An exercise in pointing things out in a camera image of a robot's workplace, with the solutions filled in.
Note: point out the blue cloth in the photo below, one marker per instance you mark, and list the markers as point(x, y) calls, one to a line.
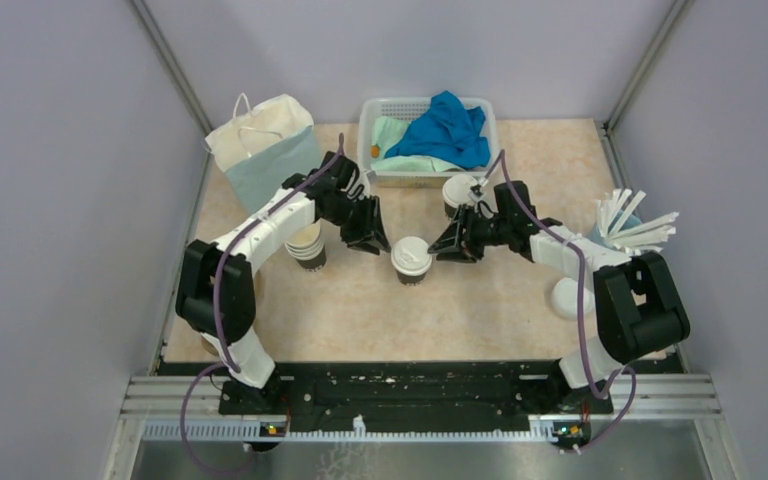
point(448, 131)

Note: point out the white plastic basket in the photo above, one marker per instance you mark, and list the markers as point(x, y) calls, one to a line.
point(408, 109)

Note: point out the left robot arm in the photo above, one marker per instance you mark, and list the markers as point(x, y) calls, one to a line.
point(216, 288)

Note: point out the stack of paper cups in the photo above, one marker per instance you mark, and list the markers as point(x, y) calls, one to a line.
point(307, 248)

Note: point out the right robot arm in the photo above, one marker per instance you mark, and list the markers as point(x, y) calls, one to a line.
point(637, 306)

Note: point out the paper coffee cup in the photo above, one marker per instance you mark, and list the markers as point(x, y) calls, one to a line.
point(450, 211)
point(409, 279)

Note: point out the stack of white lids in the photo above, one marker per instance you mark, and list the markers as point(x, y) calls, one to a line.
point(563, 299)

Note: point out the blue straw holder cup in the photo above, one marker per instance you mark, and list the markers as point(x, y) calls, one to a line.
point(595, 236)

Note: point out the brown cardboard cup carrier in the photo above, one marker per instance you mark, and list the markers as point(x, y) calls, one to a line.
point(208, 346)

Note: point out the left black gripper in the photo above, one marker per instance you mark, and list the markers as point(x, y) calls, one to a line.
point(370, 226)

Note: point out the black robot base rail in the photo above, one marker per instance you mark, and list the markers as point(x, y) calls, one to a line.
point(403, 402)

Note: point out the mint green cloth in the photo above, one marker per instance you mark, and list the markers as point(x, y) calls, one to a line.
point(386, 133)

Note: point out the pale blue paper bag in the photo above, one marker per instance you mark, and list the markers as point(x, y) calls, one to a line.
point(262, 145)

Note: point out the white lid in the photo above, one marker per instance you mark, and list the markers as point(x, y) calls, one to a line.
point(410, 256)
point(458, 190)

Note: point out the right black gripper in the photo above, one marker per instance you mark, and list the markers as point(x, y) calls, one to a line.
point(465, 218)

